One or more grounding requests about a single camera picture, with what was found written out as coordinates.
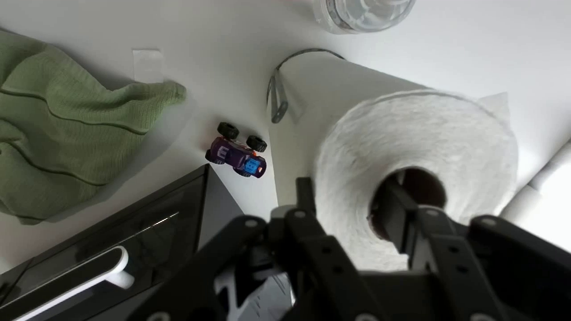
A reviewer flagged clear plastic water bottle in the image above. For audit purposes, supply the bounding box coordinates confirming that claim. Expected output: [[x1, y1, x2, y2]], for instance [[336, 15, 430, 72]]
[[309, 0, 418, 35]]

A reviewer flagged white paper towel roll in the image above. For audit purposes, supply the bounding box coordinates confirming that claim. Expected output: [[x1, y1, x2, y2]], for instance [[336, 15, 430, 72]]
[[270, 56, 521, 274]]

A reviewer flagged purple blue toy car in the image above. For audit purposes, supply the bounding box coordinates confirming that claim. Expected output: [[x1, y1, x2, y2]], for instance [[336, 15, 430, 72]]
[[204, 122, 270, 179]]

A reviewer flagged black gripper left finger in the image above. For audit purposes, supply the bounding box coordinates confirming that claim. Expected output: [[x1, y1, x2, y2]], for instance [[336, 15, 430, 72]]
[[127, 177, 389, 321]]

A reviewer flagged black toaster oven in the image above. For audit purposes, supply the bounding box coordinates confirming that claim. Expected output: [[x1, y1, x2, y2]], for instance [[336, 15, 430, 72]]
[[0, 165, 247, 321]]

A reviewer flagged green cloth towel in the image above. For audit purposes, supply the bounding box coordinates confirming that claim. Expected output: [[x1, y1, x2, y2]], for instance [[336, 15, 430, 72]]
[[0, 28, 188, 227]]

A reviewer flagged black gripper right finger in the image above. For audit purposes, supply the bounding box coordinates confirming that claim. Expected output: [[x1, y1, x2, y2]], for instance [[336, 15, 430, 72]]
[[380, 177, 571, 321]]

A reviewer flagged metal wire paper towel holder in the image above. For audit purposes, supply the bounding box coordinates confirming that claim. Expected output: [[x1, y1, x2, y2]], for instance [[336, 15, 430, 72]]
[[264, 47, 348, 126]]

